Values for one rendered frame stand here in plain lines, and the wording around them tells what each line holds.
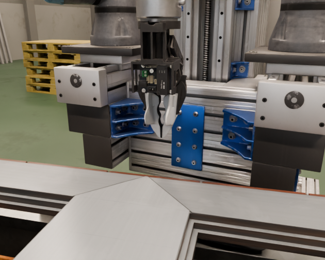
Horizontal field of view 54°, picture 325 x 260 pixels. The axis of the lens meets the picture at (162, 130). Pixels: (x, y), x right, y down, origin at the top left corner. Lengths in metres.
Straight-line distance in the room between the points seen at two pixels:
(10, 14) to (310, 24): 10.25
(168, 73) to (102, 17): 0.43
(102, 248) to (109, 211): 0.08
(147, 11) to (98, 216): 0.32
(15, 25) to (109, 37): 9.97
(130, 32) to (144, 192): 0.51
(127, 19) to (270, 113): 0.47
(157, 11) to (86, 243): 0.35
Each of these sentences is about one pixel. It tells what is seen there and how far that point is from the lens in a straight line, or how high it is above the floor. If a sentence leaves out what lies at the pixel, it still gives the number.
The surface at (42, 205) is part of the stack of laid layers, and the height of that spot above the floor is 0.83.
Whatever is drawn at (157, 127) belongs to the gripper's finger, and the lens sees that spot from 0.60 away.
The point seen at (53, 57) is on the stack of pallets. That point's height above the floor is 0.58.
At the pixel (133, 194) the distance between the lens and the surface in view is 0.50.
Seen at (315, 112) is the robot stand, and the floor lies 0.95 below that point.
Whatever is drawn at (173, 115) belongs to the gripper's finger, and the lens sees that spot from 0.59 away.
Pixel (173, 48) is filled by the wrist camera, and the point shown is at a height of 1.06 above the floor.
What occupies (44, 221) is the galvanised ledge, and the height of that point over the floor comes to 0.68.
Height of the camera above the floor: 1.10
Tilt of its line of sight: 19 degrees down
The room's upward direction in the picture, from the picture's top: straight up
